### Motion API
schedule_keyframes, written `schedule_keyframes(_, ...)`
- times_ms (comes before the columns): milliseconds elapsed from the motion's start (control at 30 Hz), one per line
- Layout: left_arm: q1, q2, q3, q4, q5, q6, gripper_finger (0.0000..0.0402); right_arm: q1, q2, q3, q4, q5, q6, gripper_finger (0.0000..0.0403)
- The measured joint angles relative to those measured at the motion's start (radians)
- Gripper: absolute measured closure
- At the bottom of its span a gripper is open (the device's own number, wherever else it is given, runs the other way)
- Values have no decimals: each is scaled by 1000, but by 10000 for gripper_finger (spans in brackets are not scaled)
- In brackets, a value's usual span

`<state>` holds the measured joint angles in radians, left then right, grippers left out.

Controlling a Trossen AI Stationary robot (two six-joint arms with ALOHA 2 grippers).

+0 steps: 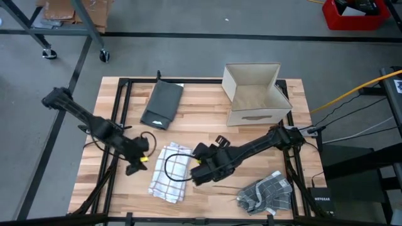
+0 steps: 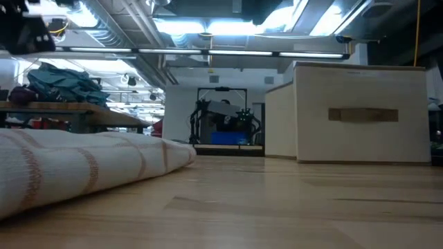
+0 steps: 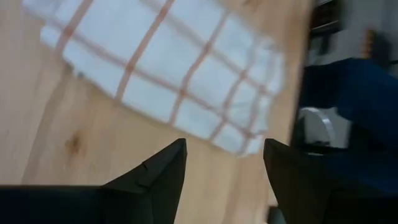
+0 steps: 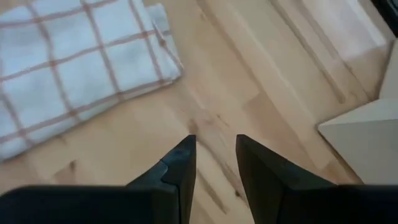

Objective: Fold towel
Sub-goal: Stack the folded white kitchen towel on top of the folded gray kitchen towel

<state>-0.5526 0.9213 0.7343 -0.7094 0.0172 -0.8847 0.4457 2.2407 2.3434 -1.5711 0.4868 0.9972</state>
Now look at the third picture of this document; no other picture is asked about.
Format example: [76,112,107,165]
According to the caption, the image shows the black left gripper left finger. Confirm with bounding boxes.
[0,138,188,224]

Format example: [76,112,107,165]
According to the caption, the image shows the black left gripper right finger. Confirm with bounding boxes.
[263,138,398,224]

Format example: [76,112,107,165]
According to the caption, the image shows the white red-checked towel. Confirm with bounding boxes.
[21,0,286,157]

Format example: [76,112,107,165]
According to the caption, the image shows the person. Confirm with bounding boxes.
[303,57,398,195]

